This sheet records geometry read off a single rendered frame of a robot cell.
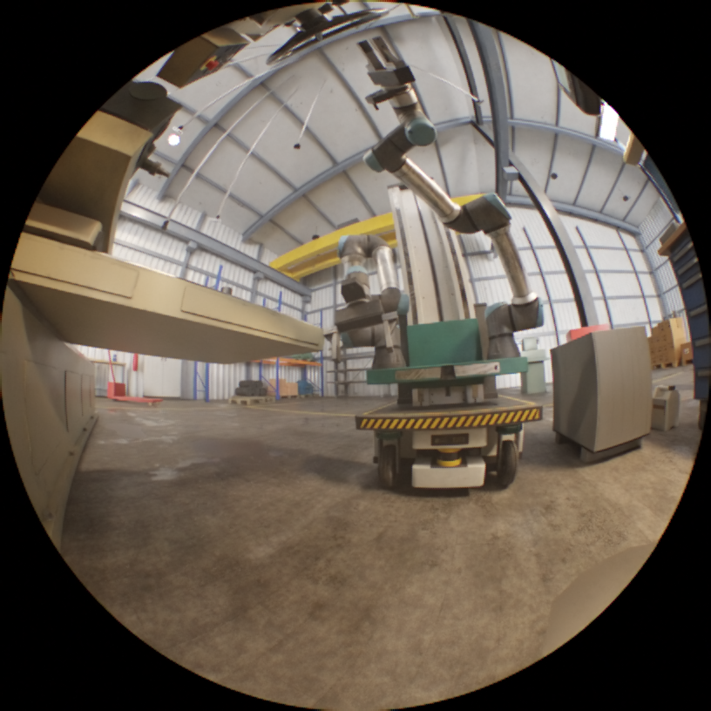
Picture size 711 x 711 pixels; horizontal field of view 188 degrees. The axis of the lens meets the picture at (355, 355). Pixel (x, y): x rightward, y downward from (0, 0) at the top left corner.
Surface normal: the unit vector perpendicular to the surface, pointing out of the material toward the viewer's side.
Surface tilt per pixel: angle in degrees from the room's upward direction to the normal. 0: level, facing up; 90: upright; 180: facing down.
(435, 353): 90
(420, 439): 90
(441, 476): 90
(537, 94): 169
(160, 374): 90
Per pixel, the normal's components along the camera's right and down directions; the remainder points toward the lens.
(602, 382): -0.46, -0.11
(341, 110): 0.20, 0.95
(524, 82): -0.14, 0.99
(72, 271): 0.89, -0.10
